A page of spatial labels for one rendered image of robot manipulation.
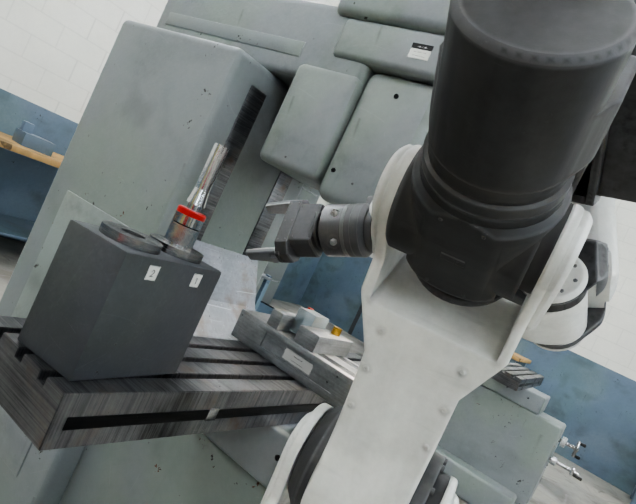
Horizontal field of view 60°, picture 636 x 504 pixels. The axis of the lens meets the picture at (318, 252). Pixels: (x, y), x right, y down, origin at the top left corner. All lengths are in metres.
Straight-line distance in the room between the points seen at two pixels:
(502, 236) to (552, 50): 0.15
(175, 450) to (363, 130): 0.84
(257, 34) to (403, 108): 0.50
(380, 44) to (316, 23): 0.21
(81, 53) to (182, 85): 4.11
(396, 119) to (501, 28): 0.90
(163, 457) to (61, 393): 0.65
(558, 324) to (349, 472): 0.31
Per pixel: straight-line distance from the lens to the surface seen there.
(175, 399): 0.91
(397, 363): 0.58
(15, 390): 0.86
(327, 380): 1.19
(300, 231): 0.91
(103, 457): 1.55
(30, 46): 5.38
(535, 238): 0.46
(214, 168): 0.89
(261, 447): 1.20
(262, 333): 1.30
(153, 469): 1.42
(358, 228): 0.86
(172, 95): 1.50
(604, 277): 0.73
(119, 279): 0.77
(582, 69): 0.36
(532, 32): 0.36
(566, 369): 7.68
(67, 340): 0.81
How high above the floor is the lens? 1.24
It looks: 2 degrees down
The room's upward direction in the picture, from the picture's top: 25 degrees clockwise
